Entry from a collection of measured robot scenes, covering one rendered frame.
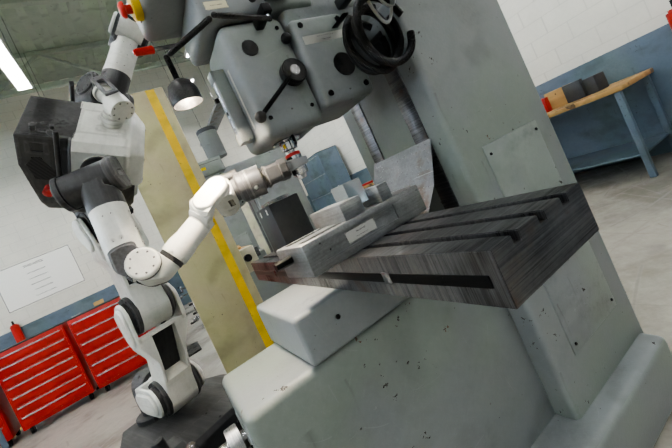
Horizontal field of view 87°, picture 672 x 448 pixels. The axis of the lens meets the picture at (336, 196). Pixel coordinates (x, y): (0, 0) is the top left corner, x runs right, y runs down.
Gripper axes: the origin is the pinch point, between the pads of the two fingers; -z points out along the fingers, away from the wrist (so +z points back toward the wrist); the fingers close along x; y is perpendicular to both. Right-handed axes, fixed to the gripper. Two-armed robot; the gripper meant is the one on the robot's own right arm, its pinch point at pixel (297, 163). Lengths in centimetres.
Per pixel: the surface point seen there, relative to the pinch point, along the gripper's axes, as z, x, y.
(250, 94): 4.9, -11.4, -20.0
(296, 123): -3.3, -9.1, -9.1
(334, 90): -17.4, -6.7, -14.1
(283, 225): 10.8, 26.6, 15.9
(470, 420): -13, -13, 83
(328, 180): -130, 712, -7
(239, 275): 53, 163, 41
